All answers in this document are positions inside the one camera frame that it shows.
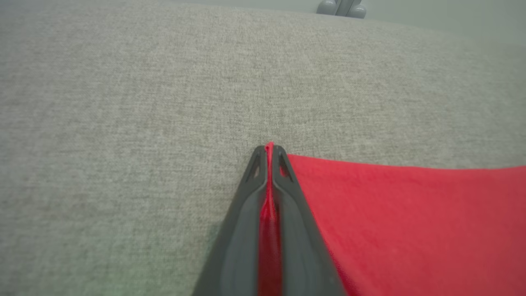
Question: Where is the grey partition post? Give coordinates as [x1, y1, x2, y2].
[316, 0, 367, 19]

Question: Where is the red numbered jersey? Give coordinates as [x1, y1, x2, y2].
[257, 141, 526, 296]

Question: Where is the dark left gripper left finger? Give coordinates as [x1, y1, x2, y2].
[192, 145, 270, 296]

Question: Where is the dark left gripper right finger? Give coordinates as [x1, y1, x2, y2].
[271, 144, 346, 296]

